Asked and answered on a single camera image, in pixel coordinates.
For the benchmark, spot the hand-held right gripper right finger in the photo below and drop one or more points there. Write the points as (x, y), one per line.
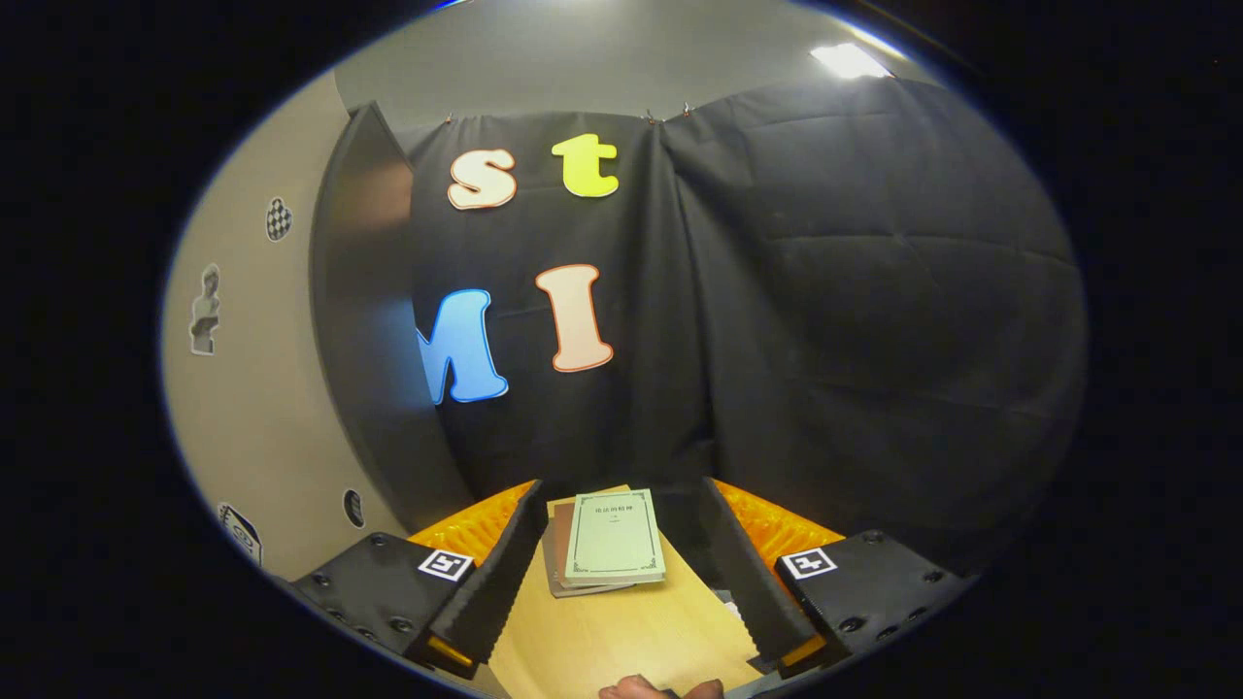
(748, 582)

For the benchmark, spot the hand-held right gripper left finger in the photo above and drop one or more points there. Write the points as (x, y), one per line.
(500, 578)

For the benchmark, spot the grey cabinet door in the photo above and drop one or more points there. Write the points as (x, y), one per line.
(262, 388)

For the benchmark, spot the brown book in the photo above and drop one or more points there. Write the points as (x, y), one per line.
(561, 544)

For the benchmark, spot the black backdrop cloth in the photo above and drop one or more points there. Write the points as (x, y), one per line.
(874, 340)

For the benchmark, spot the small ceiling light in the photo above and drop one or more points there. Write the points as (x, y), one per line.
(850, 60)

